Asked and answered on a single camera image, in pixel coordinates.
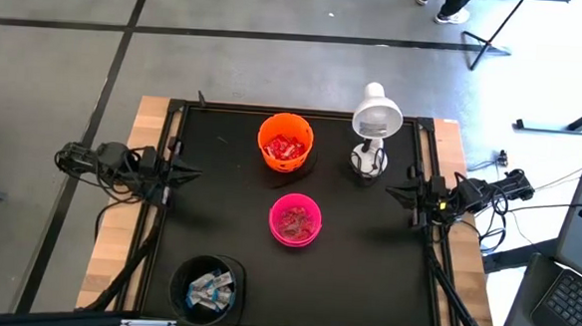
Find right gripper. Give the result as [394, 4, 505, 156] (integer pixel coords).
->
[384, 163, 451, 232]

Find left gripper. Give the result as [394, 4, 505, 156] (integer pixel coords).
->
[153, 137, 205, 211]

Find red candy wrapper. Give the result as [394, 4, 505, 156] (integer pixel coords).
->
[262, 135, 287, 162]

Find red bag white print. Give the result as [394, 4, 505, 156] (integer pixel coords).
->
[279, 135, 308, 162]

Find red Skittles candy bag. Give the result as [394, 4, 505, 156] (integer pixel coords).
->
[277, 207, 304, 237]

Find white desk lamp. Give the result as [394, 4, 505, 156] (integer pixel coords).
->
[347, 80, 407, 182]

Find pink pumpkin face bucket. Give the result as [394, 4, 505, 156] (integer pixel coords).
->
[266, 190, 325, 250]

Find black bucket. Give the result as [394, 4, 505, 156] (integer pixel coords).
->
[165, 250, 248, 326]

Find orange pumpkin bucket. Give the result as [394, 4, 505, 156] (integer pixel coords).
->
[255, 111, 318, 176]

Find black desk leg bar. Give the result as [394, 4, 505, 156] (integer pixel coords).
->
[481, 235, 560, 278]

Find black tripod stand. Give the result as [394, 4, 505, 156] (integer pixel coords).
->
[457, 0, 573, 77]

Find gray desk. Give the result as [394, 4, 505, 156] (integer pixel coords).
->
[552, 141, 582, 288]

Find person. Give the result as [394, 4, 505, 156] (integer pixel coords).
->
[410, 0, 475, 28]

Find dark laptop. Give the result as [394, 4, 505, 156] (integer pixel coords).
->
[500, 251, 582, 326]

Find black beam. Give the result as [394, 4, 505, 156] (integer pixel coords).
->
[0, 305, 140, 326]

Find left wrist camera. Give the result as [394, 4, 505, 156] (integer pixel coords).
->
[140, 147, 159, 176]

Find black lamp cable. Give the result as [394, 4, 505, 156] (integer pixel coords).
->
[348, 145, 390, 181]

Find black table frame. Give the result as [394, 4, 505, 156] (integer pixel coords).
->
[137, 97, 455, 326]

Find silver bracket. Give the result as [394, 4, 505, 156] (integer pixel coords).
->
[119, 317, 178, 326]

